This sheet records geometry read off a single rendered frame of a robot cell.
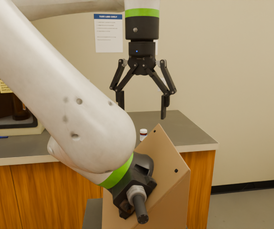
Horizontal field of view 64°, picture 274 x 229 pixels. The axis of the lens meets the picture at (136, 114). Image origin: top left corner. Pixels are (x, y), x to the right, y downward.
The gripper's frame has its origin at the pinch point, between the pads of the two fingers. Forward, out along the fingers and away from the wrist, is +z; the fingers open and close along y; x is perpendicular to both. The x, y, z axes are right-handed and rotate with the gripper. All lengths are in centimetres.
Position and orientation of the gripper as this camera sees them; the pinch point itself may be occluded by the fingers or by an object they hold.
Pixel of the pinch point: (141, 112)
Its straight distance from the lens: 65.9
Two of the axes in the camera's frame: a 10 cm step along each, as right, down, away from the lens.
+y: -9.2, -1.1, 3.7
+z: 0.0, 9.6, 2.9
